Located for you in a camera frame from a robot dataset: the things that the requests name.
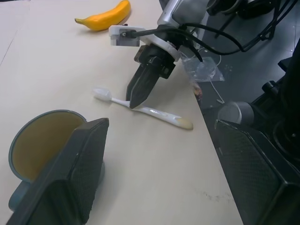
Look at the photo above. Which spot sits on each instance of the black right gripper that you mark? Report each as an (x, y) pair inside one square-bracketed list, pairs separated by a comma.
[(157, 61)]

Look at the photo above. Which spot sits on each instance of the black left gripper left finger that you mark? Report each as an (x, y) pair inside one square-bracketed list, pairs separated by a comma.
[(70, 178)]

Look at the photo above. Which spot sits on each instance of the yellow banana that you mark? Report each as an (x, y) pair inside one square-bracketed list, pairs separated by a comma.
[(105, 18)]

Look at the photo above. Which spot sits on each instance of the silver cylindrical robot part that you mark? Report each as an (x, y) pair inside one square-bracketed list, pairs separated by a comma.
[(235, 112)]

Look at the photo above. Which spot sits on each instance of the blue-grey mug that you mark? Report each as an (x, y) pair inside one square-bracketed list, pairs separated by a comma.
[(35, 143)]

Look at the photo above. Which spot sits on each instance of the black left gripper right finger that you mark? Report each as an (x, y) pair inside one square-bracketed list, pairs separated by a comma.
[(255, 178)]

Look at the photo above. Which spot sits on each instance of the black stand column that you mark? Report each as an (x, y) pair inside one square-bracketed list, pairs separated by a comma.
[(288, 93)]

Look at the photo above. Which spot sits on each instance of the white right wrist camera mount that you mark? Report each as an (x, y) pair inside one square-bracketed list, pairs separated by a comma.
[(122, 30)]

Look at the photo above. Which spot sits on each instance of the white toothbrush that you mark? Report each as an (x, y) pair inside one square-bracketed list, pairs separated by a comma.
[(164, 115)]

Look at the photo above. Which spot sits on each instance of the brown crumpled wrapper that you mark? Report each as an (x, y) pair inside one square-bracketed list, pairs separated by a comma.
[(198, 90)]

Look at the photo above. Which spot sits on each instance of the clear plastic bag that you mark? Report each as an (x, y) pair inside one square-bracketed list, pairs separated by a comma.
[(207, 70)]

